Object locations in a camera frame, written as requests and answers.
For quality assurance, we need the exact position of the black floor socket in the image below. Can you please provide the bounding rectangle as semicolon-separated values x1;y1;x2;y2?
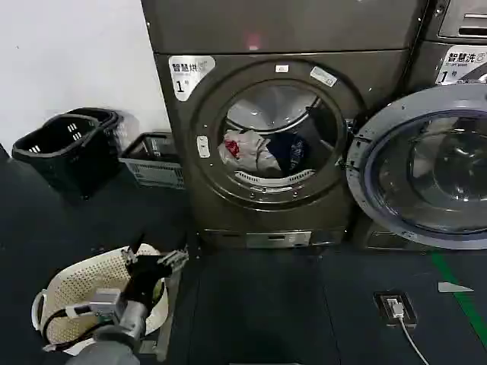
374;290;419;329

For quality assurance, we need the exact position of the white washer label sticker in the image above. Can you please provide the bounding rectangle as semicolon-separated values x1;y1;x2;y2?
436;44;487;86

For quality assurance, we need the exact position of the grey slatted plastic crate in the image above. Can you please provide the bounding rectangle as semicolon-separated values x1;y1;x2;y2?
119;132;186;191

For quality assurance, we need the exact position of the grey metal frame bar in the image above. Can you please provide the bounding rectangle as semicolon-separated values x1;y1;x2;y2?
154;262;191;364

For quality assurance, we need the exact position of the white perforated laundry basket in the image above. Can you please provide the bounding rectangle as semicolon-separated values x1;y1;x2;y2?
30;243;170;353

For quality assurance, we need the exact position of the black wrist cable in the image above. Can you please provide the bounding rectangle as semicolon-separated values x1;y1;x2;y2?
40;303;100;353

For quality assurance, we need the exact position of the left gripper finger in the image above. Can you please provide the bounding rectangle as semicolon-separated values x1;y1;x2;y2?
119;246;138;268
156;248;189;270

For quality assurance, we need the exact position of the grey dryer machine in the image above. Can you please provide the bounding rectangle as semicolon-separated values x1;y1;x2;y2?
140;0;431;250

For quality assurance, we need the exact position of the white dryer label sticker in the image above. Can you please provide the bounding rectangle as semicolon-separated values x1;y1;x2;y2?
168;55;216;103

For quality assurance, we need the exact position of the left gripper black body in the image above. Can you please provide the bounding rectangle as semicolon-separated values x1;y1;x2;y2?
122;255;171;306

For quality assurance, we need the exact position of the grey washer machine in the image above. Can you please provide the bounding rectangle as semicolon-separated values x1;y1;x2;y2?
403;0;487;252

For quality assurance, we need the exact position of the white garment with red print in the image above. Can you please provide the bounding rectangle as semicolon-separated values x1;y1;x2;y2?
217;129;283;178

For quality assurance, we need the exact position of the white plug with cable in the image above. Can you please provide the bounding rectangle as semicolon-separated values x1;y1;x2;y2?
385;298;430;365

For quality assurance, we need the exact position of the round glass dryer door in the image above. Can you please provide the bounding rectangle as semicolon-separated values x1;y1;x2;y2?
344;84;487;251

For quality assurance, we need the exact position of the dark blue garment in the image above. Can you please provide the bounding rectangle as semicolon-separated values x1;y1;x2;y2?
268;132;310;176

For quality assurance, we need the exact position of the large black plastic basket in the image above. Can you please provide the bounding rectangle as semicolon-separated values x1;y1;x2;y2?
11;115;119;202

